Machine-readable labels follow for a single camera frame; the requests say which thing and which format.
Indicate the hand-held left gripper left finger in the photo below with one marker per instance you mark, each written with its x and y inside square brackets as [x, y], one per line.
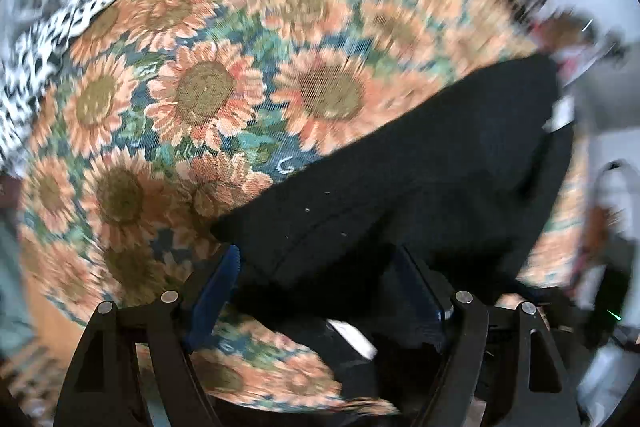
[215, 297]

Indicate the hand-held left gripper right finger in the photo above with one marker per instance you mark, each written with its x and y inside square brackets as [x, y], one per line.
[420, 287]

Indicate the black sweater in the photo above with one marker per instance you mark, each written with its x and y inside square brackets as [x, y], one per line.
[425, 167]

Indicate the sunflower print blanket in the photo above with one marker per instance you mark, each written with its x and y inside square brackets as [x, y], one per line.
[225, 82]

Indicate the black-spotted white garment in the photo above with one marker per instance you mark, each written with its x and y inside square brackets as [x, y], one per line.
[40, 52]

